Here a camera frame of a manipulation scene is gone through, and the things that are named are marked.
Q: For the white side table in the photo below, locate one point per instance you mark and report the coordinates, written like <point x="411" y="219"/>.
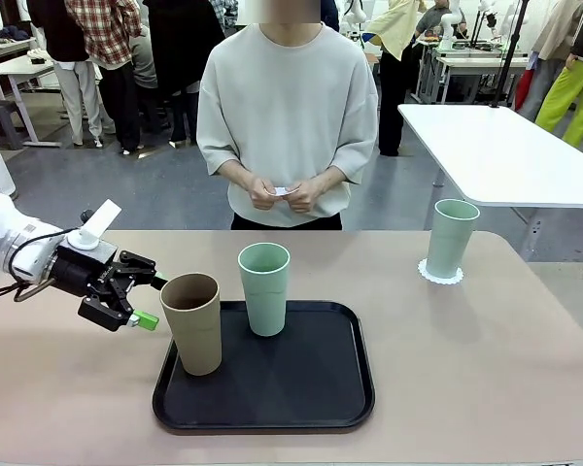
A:
<point x="490" y="155"/>

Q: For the white background desk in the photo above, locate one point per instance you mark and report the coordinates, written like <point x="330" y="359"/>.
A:
<point x="19" y="68"/>

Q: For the person in yellow shirt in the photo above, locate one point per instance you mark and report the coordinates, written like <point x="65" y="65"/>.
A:
<point x="396" y="97"/>

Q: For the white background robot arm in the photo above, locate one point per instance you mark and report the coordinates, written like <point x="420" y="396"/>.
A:
<point x="449" y="24"/>

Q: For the person's left hand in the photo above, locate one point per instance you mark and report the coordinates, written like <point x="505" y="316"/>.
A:
<point x="307" y="196"/>

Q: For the person's right forearm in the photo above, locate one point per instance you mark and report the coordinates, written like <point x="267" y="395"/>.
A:
<point x="238" y="174"/>

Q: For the person in black coat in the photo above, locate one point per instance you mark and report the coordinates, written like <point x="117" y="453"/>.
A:
<point x="180" y="48"/>

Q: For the black tripod pole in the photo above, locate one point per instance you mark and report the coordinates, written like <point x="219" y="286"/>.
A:
<point x="510" y="58"/>

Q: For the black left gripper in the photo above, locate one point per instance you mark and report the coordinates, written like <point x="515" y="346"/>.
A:
<point x="82" y="274"/>

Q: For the white scalloped coaster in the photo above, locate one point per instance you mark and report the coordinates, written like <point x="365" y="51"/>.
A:
<point x="448" y="281"/>

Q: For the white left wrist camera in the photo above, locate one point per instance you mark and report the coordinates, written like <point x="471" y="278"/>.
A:
<point x="102" y="218"/>

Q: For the person's left forearm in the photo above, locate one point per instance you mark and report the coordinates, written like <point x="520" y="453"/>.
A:
<point x="334" y="176"/>

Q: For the person in white trousers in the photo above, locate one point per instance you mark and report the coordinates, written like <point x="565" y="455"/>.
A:
<point x="78" y="97"/>

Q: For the black plastic tray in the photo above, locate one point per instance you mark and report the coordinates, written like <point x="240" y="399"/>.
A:
<point x="291" y="378"/>

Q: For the grey plastic stool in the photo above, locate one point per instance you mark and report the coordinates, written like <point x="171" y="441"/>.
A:
<point x="7" y="121"/>

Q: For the green tall cup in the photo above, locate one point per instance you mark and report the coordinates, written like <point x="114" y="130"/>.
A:
<point x="452" y="242"/>
<point x="264" y="310"/>

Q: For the person in beige coat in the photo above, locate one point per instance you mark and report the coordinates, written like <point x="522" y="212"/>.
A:
<point x="546" y="48"/>

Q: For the grey background workbench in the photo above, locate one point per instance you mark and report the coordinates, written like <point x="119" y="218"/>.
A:
<point x="466" y="60"/>

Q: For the white paper slip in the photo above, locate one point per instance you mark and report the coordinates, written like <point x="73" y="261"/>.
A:
<point x="281" y="190"/>

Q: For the person's right hand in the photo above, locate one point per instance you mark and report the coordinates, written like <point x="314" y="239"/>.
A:
<point x="261" y="196"/>

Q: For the person in beige sweater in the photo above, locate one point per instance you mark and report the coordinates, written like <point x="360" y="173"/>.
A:
<point x="286" y="97"/>

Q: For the person in plaid shirt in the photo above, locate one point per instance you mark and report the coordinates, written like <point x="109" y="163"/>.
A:
<point x="112" y="39"/>

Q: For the brown tall cup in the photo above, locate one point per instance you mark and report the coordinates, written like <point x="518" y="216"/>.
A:
<point x="194" y="340"/>

